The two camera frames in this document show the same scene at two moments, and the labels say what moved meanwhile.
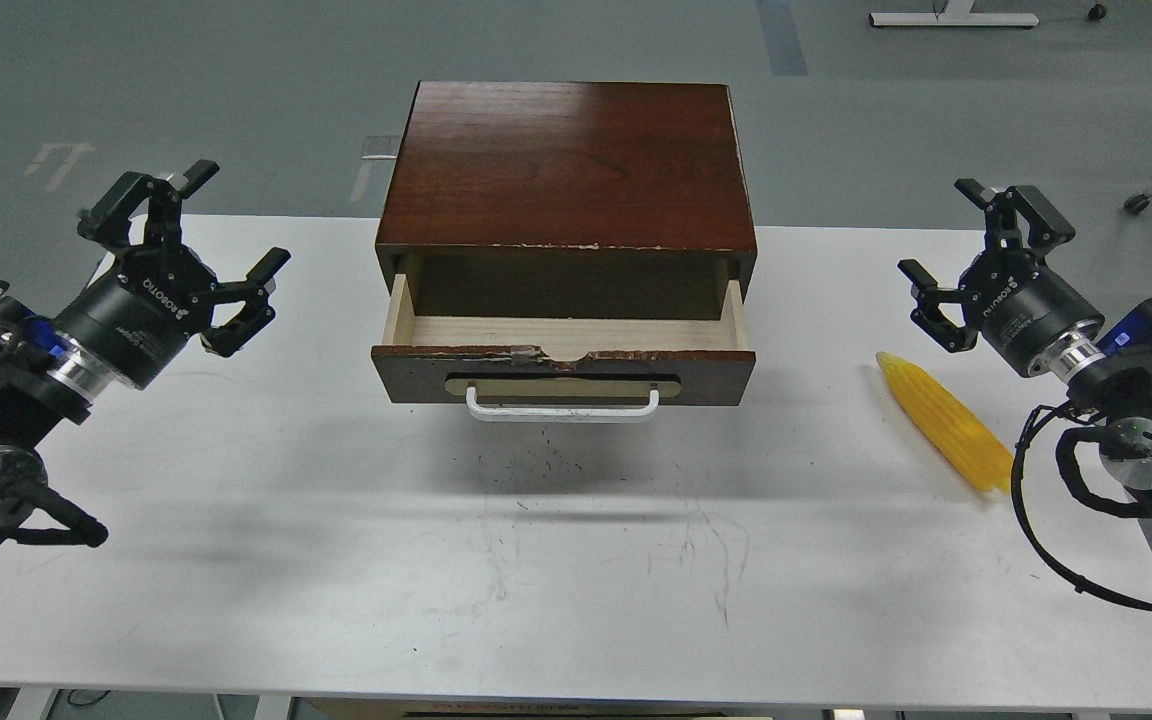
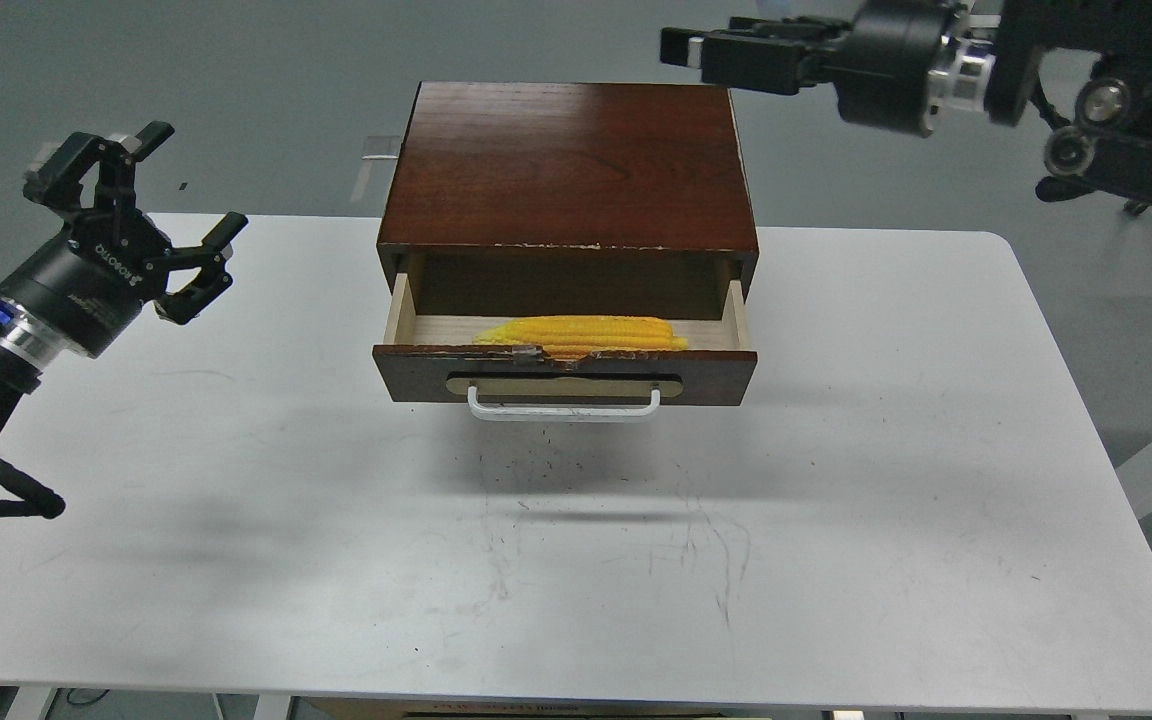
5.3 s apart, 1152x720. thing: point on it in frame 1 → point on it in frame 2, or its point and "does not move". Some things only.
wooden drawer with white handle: x=511 y=368 does not move
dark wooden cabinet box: x=569 y=200 does not move
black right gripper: x=1006 y=293 → x=883 y=72
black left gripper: x=159 y=295 → x=87 y=288
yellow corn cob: x=970 y=448 → x=575 y=336
